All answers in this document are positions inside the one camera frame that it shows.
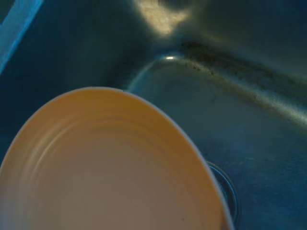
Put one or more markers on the orange plate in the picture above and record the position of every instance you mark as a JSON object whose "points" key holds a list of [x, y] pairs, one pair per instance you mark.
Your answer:
{"points": [[103, 172]]}

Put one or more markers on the stainless steel double sink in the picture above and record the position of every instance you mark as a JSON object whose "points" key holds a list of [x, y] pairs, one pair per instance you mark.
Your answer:
{"points": [[239, 95]]}

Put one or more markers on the metal sink drain strainer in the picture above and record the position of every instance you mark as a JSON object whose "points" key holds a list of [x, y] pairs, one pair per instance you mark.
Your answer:
{"points": [[226, 187]]}

